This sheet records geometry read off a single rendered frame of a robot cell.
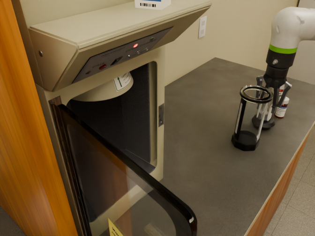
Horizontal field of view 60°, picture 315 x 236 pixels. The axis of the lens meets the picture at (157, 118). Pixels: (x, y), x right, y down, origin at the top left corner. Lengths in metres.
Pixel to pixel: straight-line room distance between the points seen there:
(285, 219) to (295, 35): 1.43
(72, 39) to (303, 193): 2.18
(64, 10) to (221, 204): 0.68
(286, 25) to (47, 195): 0.85
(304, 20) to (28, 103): 0.87
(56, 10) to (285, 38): 0.76
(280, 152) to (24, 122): 0.93
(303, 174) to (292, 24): 1.70
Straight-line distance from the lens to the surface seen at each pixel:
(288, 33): 1.02
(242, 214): 0.88
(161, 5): 0.50
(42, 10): 0.46
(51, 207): 0.48
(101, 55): 0.42
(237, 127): 1.04
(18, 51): 0.35
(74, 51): 0.36
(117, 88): 0.61
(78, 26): 0.42
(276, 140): 1.17
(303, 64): 3.57
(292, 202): 2.29
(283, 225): 2.13
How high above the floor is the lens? 1.62
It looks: 35 degrees down
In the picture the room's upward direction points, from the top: straight up
